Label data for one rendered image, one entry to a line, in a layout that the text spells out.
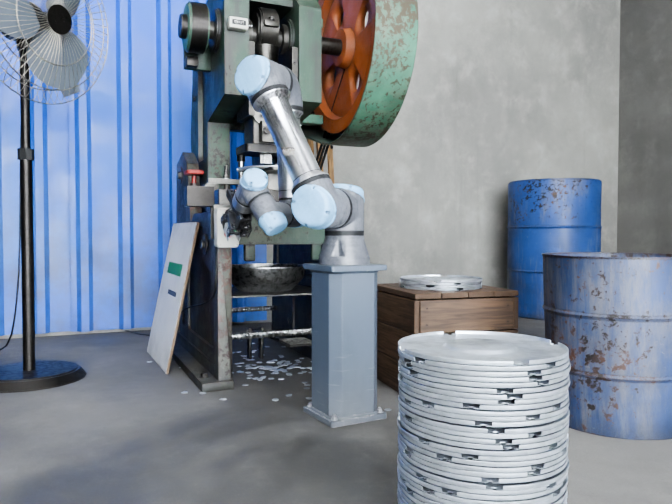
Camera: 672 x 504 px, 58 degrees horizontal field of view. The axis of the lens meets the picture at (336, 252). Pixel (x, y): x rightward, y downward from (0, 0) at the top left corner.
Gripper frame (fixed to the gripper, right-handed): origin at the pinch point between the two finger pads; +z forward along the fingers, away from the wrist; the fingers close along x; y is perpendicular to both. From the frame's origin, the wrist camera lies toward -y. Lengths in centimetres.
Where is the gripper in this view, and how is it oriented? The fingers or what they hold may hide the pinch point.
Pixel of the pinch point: (229, 231)
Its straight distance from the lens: 206.7
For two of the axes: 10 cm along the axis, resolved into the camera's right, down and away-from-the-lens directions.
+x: 9.1, -0.1, 4.1
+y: 2.1, 8.8, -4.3
